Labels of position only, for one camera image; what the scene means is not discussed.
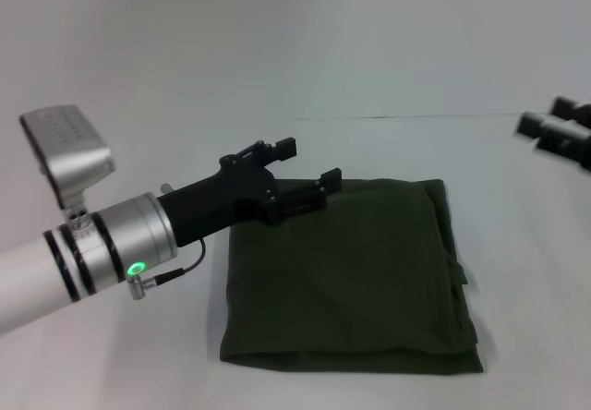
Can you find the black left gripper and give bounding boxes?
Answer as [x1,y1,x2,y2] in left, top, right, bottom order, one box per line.
[156,137,344,249]

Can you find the left arm cable with plug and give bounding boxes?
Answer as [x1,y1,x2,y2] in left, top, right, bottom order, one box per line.
[127,237,207,301]

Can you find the silver perforated camera housing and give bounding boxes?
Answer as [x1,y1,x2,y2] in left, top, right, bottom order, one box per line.
[18,103,117,213]

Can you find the dark green t-shirt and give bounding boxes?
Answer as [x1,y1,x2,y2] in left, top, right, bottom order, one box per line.
[217,177,485,377]

